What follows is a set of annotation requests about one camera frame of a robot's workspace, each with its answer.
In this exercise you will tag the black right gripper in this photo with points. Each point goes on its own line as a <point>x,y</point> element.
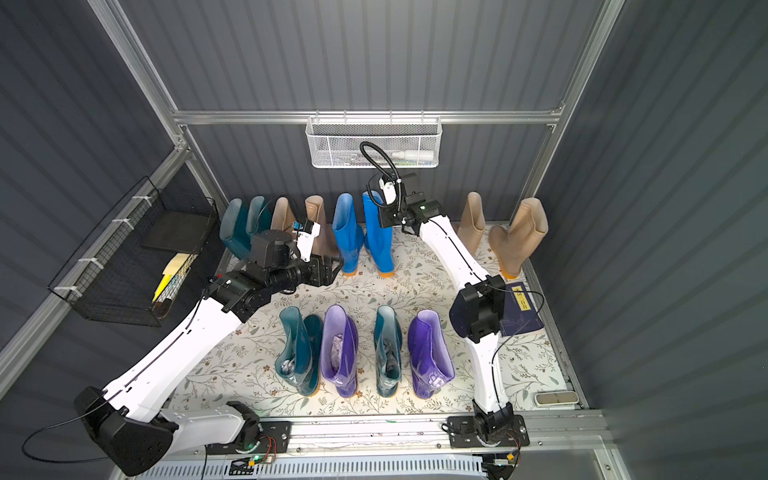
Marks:
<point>387,213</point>

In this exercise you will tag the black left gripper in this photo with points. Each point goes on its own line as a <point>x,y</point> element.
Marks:
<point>327,270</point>

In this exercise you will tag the blue boot back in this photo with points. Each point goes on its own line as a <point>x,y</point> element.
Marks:
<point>348,233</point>
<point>378,240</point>

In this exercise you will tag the beige boot back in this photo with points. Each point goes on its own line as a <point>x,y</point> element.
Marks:
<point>472,224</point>
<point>283,217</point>
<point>325,243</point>
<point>515,244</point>

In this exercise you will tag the dark teal boot back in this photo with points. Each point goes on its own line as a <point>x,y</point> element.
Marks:
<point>259,216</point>
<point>232,231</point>

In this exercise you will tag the purple boot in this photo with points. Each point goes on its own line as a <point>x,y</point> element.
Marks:
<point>339,351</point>
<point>431,364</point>

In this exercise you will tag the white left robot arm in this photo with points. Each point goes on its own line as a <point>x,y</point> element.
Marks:
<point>126,418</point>

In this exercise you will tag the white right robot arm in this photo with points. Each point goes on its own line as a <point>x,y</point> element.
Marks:
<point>478,308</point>

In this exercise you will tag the white tube in basket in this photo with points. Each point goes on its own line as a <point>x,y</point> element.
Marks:
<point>418,156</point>

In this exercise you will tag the yellow sticky notes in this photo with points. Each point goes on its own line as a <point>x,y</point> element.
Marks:
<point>173,276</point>

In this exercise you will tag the dark blue book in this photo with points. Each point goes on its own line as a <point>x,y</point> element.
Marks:
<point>521,312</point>

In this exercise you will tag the small beige floor device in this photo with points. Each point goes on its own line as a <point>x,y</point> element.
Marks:
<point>552,399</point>

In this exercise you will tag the white wire mesh basket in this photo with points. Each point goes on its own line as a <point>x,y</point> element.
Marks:
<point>334,143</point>

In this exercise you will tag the black wire wall basket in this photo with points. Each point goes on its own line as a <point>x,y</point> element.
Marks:
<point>115,281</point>

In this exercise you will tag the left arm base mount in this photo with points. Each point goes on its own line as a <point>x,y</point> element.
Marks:
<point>266,437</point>

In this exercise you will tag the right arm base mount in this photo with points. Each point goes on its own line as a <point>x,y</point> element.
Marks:
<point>502,428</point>

